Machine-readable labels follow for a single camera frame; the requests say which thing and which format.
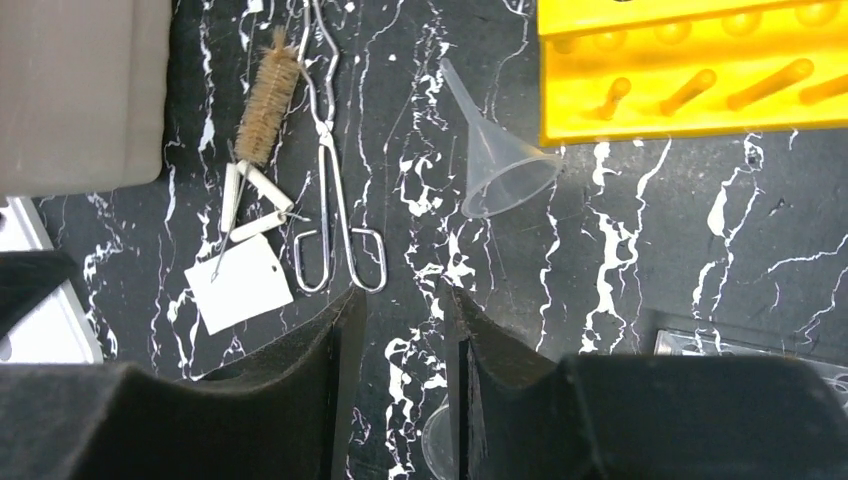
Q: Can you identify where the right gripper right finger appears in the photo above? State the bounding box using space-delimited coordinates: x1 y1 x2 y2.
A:
445 287 847 479

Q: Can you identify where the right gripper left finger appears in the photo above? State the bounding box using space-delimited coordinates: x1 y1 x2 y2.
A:
1 288 367 479

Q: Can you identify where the clear acrylic tube rack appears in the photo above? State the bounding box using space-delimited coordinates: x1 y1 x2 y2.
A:
654 329 847 404

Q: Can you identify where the white bin lid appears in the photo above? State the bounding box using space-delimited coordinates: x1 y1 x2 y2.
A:
1 197 104 364

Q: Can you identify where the small glass beaker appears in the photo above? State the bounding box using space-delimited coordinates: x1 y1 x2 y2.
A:
421 399 456 480

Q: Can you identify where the clear plastic funnel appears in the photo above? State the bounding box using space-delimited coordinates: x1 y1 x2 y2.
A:
439 58 564 219

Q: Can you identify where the white clay triangle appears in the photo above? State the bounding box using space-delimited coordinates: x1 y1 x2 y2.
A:
210 160 309 281

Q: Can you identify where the yellow test tube rack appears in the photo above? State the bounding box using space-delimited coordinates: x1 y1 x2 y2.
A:
537 0 847 146

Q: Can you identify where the cream plastic bin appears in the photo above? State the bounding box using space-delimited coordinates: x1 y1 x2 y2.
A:
1 1 172 197

